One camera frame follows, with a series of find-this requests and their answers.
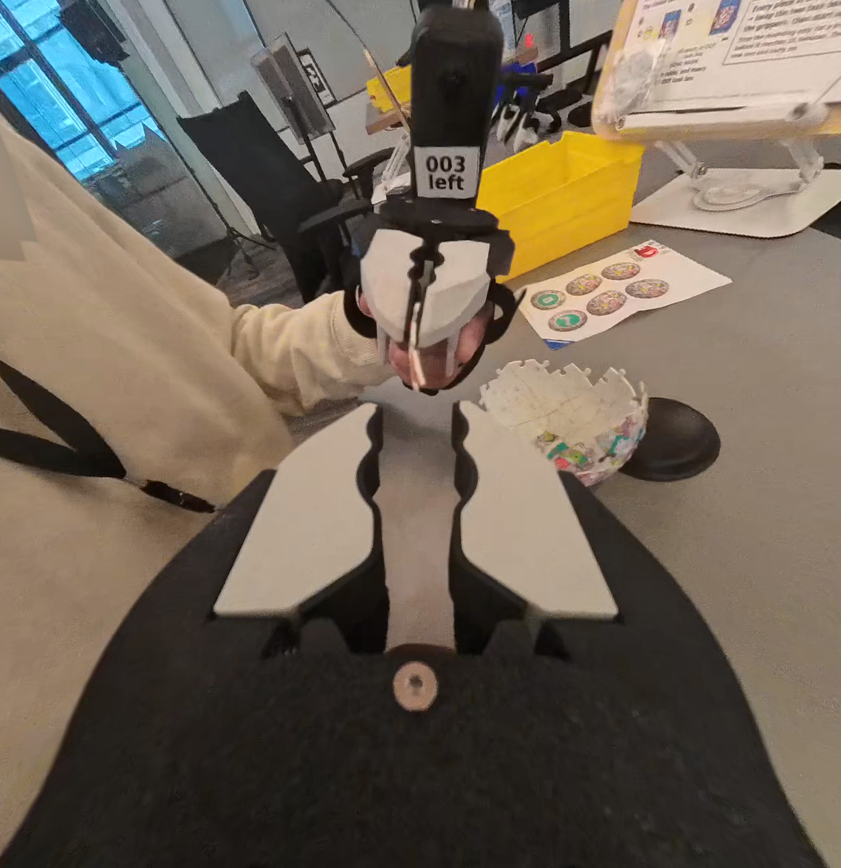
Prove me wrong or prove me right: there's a black office chair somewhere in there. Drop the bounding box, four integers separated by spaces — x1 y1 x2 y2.
178 91 394 302

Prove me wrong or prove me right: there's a colourful puzzle ball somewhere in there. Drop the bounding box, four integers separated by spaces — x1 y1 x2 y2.
479 361 649 488

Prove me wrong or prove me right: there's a glass window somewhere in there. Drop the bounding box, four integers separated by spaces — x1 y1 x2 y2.
0 0 167 184

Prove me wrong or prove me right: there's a puzzle instruction leaflet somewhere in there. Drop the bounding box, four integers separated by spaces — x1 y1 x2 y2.
518 239 733 351

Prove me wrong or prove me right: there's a yellow box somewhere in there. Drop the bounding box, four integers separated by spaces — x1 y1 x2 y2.
476 131 645 283

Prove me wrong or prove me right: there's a person's left hand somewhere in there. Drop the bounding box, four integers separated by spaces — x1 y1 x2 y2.
386 302 497 392

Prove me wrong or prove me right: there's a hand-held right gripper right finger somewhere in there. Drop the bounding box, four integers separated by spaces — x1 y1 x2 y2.
450 400 620 656

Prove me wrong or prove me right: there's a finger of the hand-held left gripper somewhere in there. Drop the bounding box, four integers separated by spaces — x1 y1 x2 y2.
412 239 493 378
361 229 429 370

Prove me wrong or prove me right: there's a person's cream sweatshirt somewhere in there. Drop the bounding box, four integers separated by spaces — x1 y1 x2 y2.
0 102 299 842

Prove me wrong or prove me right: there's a marker board on stand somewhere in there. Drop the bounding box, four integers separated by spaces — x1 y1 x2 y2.
251 33 338 164

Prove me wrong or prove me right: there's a yellow plastic bin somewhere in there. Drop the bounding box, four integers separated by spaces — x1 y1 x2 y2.
366 64 414 109

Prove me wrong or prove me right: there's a black ball stand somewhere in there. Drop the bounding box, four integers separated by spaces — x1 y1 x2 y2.
620 398 721 482

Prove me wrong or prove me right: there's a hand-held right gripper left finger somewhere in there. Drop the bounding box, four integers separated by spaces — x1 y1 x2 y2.
213 402 390 655

